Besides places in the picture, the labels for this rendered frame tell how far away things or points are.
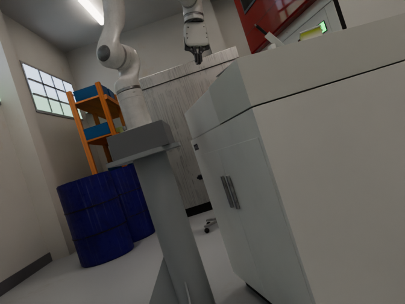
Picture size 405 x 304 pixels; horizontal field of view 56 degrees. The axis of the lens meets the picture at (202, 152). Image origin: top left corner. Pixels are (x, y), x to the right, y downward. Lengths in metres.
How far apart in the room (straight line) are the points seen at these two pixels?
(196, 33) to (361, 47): 0.67
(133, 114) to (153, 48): 6.93
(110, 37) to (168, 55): 6.77
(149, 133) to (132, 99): 0.19
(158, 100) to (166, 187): 3.33
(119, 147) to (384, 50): 1.08
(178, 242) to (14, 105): 4.19
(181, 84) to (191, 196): 1.44
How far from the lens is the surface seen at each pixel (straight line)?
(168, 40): 8.64
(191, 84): 4.94
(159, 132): 1.64
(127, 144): 1.67
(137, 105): 1.74
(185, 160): 4.89
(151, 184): 1.70
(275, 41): 1.54
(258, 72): 1.13
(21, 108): 5.54
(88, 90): 6.15
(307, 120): 1.17
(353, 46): 1.30
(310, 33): 1.43
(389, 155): 1.31
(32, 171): 5.46
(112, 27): 1.83
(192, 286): 1.78
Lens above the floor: 0.74
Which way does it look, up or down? level
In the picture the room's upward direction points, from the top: 18 degrees counter-clockwise
